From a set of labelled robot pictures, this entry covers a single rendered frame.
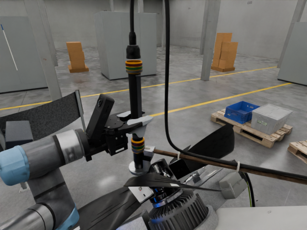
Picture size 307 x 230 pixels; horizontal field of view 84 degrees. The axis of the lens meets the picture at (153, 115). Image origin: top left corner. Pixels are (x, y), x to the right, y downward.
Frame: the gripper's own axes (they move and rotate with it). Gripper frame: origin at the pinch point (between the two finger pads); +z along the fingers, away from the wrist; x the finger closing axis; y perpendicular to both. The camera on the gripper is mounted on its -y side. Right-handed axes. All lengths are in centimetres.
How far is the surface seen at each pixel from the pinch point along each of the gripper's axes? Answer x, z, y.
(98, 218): 0.2, -19.9, 32.6
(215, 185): 13.0, 27.5, 38.5
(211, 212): 20.8, 12.9, 34.8
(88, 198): -111, -7, 150
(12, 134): -65, -40, 25
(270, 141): -28, 259, 139
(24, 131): -67, -35, 27
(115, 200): -2.0, -12.5, 32.0
